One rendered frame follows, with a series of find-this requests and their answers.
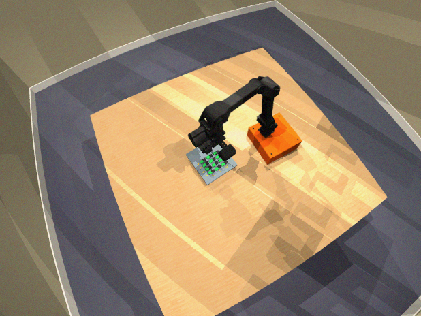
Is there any light grey switch panel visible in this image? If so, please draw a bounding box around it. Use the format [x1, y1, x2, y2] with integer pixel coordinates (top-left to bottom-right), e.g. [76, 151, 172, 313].
[186, 145, 238, 185]

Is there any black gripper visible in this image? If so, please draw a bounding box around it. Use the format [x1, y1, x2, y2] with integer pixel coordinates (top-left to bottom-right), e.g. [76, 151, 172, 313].
[210, 130, 236, 161]

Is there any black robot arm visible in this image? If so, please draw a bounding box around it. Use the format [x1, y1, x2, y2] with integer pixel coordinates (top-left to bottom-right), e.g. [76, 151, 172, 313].
[188, 76, 281, 154]

